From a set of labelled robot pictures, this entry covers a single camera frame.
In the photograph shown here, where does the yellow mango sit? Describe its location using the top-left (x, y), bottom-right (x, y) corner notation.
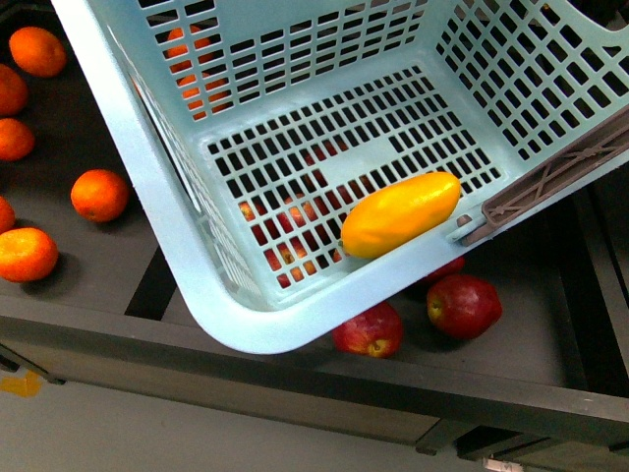
top-left (340, 171), bottom-right (461, 259)

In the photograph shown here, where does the light blue plastic basket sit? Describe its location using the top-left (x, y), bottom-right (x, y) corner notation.
top-left (53, 1), bottom-right (628, 354)

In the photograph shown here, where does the brown basket handle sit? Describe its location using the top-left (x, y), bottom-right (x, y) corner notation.
top-left (450, 107), bottom-right (628, 246)

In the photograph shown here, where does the red apple front left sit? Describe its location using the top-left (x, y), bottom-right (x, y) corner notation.
top-left (332, 302), bottom-right (404, 358)

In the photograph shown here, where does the red apple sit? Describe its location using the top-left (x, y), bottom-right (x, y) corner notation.
top-left (427, 274), bottom-right (503, 340)
top-left (332, 302), bottom-right (404, 358)

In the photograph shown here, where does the red apple front right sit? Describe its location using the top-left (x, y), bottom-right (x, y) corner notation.
top-left (427, 274), bottom-right (503, 340)

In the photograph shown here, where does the orange fruit isolated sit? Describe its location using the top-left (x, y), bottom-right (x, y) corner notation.
top-left (70, 169), bottom-right (130, 223)

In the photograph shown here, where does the wooden display stand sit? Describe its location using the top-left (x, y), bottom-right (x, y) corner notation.
top-left (1, 1), bottom-right (628, 471)

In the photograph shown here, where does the orange fruit bottom left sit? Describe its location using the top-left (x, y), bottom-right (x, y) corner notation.
top-left (1, 227), bottom-right (59, 283)

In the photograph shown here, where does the orange fruit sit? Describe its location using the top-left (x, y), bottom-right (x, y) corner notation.
top-left (1, 227), bottom-right (59, 283)
top-left (9, 27), bottom-right (68, 78)

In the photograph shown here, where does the orange fruit top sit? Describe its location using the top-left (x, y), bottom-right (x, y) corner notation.
top-left (9, 27), bottom-right (68, 78)

